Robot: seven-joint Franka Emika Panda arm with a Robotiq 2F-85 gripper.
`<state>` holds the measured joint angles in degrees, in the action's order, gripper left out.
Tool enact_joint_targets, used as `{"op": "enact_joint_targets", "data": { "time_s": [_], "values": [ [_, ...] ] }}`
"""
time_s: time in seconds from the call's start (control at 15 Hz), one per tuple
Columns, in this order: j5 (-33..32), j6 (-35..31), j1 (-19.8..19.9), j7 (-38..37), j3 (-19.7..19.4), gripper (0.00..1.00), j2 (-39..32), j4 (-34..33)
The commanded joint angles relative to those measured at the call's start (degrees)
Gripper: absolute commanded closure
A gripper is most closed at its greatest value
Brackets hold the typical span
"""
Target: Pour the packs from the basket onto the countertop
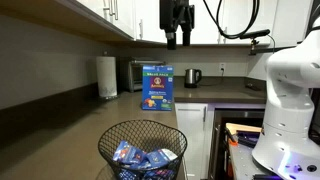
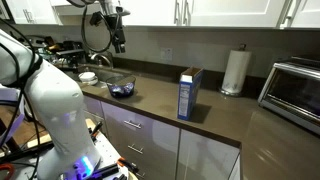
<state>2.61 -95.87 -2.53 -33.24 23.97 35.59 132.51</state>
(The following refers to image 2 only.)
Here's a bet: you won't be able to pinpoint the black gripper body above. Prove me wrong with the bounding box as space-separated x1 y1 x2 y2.
107 15 126 48

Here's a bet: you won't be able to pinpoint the black wire mesh basket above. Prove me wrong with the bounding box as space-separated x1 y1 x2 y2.
106 75 136 98

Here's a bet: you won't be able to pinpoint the blue snack pack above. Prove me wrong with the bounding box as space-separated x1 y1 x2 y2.
109 83 134 97

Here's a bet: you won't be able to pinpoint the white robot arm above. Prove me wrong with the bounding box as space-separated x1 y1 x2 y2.
0 30 128 180

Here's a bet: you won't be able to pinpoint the chrome sink faucet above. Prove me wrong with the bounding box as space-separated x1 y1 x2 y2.
90 53 113 68

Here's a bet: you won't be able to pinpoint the white bowl in sink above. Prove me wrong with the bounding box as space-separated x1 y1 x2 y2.
78 72 98 85

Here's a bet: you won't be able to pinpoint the blue cereal box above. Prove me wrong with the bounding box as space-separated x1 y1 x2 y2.
177 67 203 120

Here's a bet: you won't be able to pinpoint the white lower cabinets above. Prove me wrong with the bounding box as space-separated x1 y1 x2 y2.
84 97 241 180

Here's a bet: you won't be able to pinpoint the white cabinets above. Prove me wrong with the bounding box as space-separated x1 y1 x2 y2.
84 97 241 180
1 0 320 29

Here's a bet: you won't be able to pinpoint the white paper towel roll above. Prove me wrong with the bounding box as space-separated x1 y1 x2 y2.
220 44 251 96

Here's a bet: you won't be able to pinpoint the silver toaster oven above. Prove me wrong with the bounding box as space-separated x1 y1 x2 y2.
258 55 320 134

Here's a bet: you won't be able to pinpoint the white upper cabinets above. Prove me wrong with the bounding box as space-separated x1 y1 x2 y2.
1 0 320 29

